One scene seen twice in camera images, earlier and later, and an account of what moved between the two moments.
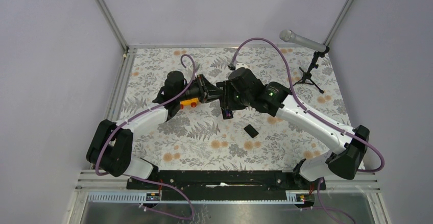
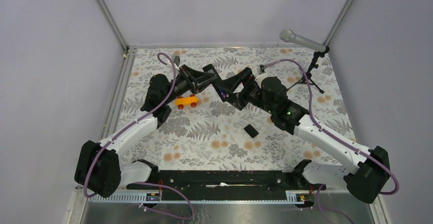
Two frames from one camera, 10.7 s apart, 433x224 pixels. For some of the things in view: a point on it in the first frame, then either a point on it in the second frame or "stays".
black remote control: x=225 y=99 → x=221 y=88
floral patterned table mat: x=201 y=137 stays
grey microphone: x=288 y=35 stays
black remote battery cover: x=251 y=130 stays
